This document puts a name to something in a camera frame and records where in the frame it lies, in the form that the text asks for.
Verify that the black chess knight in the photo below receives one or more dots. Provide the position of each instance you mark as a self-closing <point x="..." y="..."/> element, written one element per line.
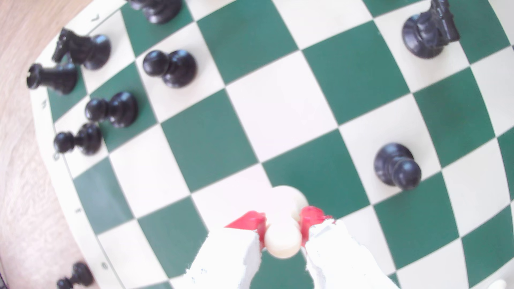
<point x="86" y="50"/>
<point x="427" y="30"/>

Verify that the white chess pawn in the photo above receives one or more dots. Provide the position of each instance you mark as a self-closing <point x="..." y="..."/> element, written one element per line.
<point x="283" y="237"/>

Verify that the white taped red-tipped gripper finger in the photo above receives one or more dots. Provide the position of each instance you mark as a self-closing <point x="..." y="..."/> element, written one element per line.
<point x="337" y="257"/>
<point x="229" y="257"/>

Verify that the black chess rook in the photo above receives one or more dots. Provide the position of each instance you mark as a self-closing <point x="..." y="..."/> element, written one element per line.
<point x="56" y="77"/>

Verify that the black chess bishop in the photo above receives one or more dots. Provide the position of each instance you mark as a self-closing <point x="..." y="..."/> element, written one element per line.
<point x="160" y="9"/>

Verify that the black chess pawn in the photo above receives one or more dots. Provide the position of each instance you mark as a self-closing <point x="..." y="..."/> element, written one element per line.
<point x="82" y="139"/>
<point x="78" y="276"/>
<point x="172" y="68"/>
<point x="114" y="109"/>
<point x="395" y="166"/>

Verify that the white chess piece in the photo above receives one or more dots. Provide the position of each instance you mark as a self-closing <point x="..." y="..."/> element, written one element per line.
<point x="498" y="284"/>

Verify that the green and white chessboard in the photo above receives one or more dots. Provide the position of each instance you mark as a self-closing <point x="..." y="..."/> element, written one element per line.
<point x="281" y="104"/>

